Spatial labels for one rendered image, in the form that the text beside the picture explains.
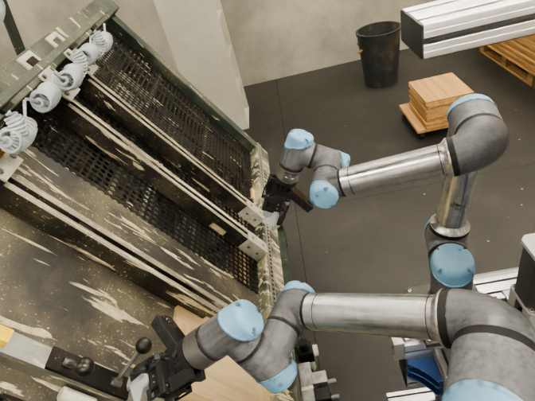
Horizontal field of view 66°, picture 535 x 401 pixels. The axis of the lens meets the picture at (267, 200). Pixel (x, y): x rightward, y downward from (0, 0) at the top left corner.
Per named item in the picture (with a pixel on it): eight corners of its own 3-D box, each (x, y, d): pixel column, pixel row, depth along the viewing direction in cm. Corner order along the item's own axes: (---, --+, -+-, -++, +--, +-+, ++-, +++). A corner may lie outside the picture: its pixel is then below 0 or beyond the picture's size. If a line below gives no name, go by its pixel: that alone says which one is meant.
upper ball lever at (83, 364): (69, 375, 90) (91, 381, 80) (52, 367, 88) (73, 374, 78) (79, 357, 92) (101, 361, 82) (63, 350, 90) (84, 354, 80)
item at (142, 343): (120, 395, 94) (157, 346, 95) (105, 389, 92) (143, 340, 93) (118, 384, 97) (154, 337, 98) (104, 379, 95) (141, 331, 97)
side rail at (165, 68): (244, 157, 274) (255, 147, 270) (99, 33, 223) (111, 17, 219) (244, 151, 280) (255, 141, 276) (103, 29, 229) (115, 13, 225)
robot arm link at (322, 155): (340, 192, 118) (303, 180, 118) (342, 169, 127) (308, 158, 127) (350, 170, 113) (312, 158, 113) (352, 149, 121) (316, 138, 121)
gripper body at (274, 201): (260, 198, 135) (270, 167, 129) (285, 203, 137) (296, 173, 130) (261, 212, 129) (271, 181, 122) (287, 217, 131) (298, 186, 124)
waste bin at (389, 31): (408, 84, 497) (408, 29, 459) (364, 94, 503) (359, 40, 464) (396, 68, 541) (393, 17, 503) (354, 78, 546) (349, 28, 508)
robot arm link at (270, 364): (312, 345, 83) (275, 310, 81) (290, 398, 76) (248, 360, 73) (287, 349, 89) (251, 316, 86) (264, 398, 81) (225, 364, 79)
